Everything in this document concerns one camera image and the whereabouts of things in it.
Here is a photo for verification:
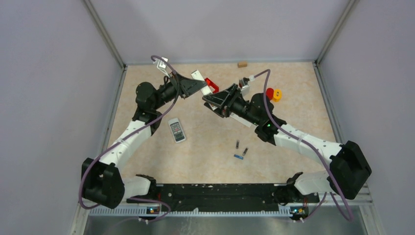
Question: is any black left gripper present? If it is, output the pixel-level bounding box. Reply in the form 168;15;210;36
153;70;207;110

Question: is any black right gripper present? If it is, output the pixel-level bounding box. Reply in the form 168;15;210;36
203;84;261;126

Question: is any white remote battery cover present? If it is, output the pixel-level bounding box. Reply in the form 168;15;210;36
230;113;252;127

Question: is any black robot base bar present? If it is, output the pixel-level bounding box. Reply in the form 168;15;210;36
143;183;320;212

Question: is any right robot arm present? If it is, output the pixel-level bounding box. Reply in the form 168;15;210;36
203;84;372;202

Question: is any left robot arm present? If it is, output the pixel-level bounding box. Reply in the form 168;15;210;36
78;72;207;209

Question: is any grey remote control with buttons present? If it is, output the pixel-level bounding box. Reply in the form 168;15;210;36
168;118;186;143

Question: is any red toy bin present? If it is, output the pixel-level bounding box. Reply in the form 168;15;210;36
205;77;220;94

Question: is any tan wooden block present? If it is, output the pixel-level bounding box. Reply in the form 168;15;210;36
237;61;248;68

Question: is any red oval toy block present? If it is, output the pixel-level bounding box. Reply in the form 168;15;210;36
266;88;275;100

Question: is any blue AAA battery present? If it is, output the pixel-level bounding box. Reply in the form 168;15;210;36
234;154;244;160

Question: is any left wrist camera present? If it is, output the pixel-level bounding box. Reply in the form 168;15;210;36
156;57;169;77

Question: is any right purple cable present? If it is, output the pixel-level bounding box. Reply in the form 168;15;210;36
254;69;355;222

